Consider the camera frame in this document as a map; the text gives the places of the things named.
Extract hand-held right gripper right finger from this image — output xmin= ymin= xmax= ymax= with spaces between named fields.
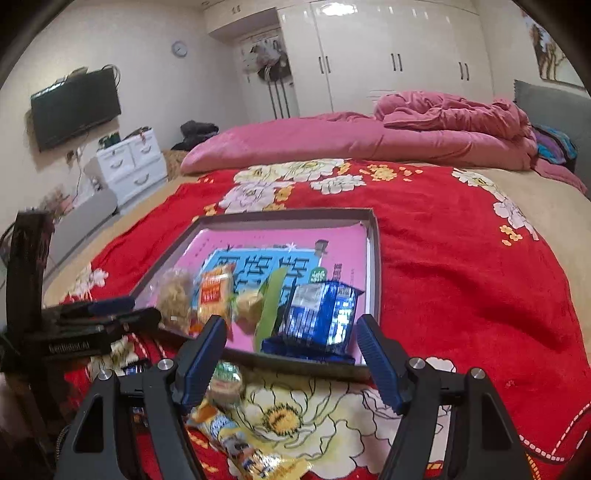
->
xmin=355 ymin=314 xmax=532 ymax=480

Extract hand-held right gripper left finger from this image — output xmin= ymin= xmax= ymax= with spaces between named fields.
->
xmin=54 ymin=315 xmax=228 ymax=480

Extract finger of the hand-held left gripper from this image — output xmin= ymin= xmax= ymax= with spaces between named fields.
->
xmin=44 ymin=296 xmax=137 ymax=323
xmin=60 ymin=307 xmax=163 ymax=337

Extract clear pastry packet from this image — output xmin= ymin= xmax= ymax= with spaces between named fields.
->
xmin=154 ymin=268 xmax=197 ymax=333

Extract orange rice cracker packet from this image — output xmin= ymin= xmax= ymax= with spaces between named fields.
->
xmin=196 ymin=270 xmax=236 ymax=330

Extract pale yellow pastry packet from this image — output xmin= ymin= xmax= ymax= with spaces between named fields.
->
xmin=233 ymin=288 xmax=264 ymax=333

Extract blue snack packet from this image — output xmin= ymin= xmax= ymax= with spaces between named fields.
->
xmin=261 ymin=279 xmax=365 ymax=365

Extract shallow grey cardboard box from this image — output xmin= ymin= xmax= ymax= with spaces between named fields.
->
xmin=129 ymin=208 xmax=383 ymax=380

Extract green and white snack packet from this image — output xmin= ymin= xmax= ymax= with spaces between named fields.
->
xmin=205 ymin=362 xmax=245 ymax=409

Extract long yellow snack packet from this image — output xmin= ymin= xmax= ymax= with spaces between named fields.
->
xmin=187 ymin=399 xmax=315 ymax=480

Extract red floral blanket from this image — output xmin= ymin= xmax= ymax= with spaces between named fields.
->
xmin=60 ymin=159 xmax=591 ymax=480

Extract white drawer chest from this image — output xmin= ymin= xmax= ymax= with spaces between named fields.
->
xmin=88 ymin=129 xmax=168 ymax=206

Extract woven basket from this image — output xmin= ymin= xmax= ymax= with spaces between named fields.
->
xmin=161 ymin=150 xmax=191 ymax=182

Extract dark bag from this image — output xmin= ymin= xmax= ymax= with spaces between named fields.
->
xmin=180 ymin=120 xmax=220 ymax=151

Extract pink quilt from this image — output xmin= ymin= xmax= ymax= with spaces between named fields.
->
xmin=180 ymin=91 xmax=589 ymax=195

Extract colourful folded cloth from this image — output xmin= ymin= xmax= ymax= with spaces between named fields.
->
xmin=533 ymin=124 xmax=578 ymax=162

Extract hanging clothes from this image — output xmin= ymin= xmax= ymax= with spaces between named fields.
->
xmin=252 ymin=39 xmax=293 ymax=83

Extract grey headboard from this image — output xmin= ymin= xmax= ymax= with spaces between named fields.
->
xmin=512 ymin=79 xmax=591 ymax=188

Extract white wardrobe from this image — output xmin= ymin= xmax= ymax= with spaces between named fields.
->
xmin=203 ymin=0 xmax=495 ymax=123

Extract black wall television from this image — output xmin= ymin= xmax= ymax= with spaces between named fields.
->
xmin=30 ymin=68 xmax=122 ymax=153

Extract floral wall painting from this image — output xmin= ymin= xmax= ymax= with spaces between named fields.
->
xmin=522 ymin=9 xmax=587 ymax=90

